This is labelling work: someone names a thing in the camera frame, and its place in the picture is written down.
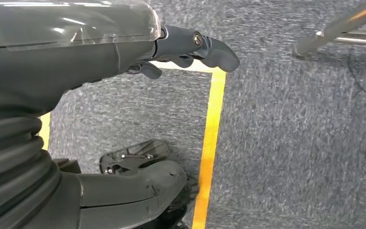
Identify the stainless steel workbench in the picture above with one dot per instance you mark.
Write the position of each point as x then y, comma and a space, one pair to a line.
337, 31

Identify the yellow floor tape square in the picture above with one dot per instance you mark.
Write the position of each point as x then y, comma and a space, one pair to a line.
213, 126

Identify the black robot foot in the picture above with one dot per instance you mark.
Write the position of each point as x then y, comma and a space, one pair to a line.
132, 155

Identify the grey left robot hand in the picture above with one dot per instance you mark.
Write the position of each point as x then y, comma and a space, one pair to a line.
60, 47

